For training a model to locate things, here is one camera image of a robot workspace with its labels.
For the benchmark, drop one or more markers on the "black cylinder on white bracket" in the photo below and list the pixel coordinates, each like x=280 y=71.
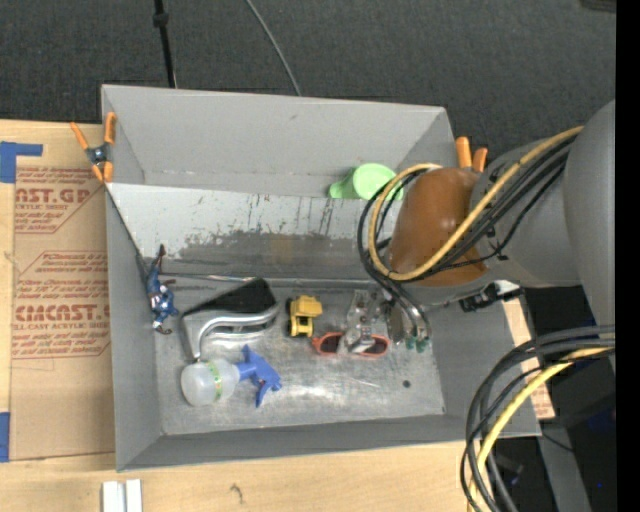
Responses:
x=480 y=301

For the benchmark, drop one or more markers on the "yellow toy truck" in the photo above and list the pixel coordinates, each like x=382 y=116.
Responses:
x=302 y=315

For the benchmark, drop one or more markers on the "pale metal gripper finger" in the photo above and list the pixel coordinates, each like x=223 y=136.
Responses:
x=367 y=337
x=352 y=339

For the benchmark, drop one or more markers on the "grey metal bin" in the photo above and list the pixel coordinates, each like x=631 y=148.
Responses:
x=310 y=395

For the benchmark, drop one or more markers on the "red sunglasses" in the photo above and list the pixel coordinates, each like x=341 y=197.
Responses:
x=327 y=344

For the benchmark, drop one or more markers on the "clear spray bottle blue nozzle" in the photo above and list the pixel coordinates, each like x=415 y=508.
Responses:
x=207 y=382

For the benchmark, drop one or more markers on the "black and silver hand tool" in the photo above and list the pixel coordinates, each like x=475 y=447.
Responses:
x=240 y=297

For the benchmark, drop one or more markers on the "blue toy action figure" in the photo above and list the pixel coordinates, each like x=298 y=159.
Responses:
x=162 y=300

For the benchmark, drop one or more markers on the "brown cardboard board red print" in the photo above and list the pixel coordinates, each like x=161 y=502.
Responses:
x=60 y=395

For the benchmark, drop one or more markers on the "green plastic cup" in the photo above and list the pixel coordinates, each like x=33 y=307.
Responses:
x=369 y=180

